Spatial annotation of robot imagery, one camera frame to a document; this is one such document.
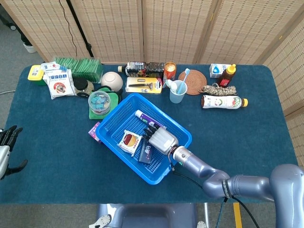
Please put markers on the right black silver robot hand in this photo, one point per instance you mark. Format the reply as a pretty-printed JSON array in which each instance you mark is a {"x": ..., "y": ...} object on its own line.
[{"x": 162, "y": 140}]

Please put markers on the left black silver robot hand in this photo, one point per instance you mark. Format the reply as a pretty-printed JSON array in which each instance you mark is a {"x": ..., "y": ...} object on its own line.
[{"x": 3, "y": 156}]

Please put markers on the white red-yellow snack packet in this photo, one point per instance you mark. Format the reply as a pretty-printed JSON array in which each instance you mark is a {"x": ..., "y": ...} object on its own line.
[{"x": 129, "y": 142}]

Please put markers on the purple small box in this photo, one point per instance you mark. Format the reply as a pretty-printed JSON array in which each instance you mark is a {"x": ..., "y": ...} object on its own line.
[{"x": 93, "y": 131}]

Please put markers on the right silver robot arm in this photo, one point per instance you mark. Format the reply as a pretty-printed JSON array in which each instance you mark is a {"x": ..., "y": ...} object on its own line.
[{"x": 213, "y": 175}]

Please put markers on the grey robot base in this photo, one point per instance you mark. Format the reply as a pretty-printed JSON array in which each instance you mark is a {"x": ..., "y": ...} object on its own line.
[{"x": 147, "y": 216}]

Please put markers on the dark blue toothpaste carton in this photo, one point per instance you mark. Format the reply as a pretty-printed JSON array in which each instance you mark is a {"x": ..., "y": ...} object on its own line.
[{"x": 146, "y": 155}]

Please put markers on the purple white toothpaste tube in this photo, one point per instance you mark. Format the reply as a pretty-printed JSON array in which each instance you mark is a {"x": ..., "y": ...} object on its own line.
[{"x": 142, "y": 116}]

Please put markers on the light blue plastic cup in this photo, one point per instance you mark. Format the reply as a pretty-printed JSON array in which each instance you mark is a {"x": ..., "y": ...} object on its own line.
[{"x": 177, "y": 96}]

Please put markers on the blue plastic perforated basket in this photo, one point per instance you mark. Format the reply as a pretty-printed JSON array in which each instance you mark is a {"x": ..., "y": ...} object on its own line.
[{"x": 118, "y": 123}]

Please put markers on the white green tube in cup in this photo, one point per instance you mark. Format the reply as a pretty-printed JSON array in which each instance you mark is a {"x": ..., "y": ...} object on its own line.
[{"x": 171, "y": 85}]

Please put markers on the blue felt table cover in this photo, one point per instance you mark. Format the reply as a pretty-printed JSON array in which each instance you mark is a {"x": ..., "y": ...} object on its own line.
[{"x": 59, "y": 166}]

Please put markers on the razor in yellow package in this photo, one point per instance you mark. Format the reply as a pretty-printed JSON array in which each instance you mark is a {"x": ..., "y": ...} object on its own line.
[{"x": 142, "y": 85}]

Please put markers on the light blue toothbrush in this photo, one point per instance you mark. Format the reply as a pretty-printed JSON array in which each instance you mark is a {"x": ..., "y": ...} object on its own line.
[{"x": 184, "y": 79}]

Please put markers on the round woven brown coaster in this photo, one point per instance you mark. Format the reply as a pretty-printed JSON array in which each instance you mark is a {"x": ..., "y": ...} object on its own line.
[{"x": 196, "y": 82}]

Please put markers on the orange drink can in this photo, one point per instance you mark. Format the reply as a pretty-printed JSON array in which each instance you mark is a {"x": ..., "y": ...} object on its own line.
[{"x": 169, "y": 71}]

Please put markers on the white drink bottle yellow cap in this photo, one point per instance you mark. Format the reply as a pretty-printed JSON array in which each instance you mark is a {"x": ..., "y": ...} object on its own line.
[{"x": 221, "y": 102}]

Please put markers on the clear round jar blue clips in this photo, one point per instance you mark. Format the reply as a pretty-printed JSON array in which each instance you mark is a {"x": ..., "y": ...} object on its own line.
[{"x": 99, "y": 102}]

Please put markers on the dark sauce bottle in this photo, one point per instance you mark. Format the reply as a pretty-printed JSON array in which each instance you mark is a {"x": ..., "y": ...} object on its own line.
[{"x": 142, "y": 67}]

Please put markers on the beige upturned bowl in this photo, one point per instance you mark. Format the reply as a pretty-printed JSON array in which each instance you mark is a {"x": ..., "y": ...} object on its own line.
[{"x": 111, "y": 80}]

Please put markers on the metal table leg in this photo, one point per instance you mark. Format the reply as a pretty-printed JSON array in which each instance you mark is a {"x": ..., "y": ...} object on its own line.
[{"x": 207, "y": 216}]

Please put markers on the white blue small carton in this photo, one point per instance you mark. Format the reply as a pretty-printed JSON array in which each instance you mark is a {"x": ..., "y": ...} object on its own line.
[{"x": 216, "y": 70}]

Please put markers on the honey bottle yellow cap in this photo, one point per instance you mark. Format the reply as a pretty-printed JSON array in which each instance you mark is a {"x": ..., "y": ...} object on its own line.
[{"x": 225, "y": 78}]

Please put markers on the white sugar bag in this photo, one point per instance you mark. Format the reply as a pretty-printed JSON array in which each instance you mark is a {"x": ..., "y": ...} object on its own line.
[{"x": 60, "y": 83}]

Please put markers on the black-lid glass jar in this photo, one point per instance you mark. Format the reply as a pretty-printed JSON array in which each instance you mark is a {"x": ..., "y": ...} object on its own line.
[{"x": 80, "y": 84}]

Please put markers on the small white packet red dot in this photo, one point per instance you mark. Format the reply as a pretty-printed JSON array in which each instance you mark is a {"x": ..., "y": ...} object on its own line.
[{"x": 50, "y": 66}]

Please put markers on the yellow floor tape strip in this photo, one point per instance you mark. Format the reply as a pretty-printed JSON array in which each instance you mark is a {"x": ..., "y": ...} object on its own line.
[{"x": 238, "y": 216}]

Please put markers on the bamboo folding screen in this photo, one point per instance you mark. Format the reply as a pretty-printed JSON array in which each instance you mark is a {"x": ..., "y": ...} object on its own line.
[{"x": 166, "y": 28}]

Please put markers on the black chair base with caster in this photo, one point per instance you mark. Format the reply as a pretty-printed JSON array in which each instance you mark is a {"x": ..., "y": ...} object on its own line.
[{"x": 12, "y": 26}]

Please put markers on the black slanted pole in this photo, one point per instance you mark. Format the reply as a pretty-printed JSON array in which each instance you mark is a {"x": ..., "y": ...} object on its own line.
[{"x": 80, "y": 26}]

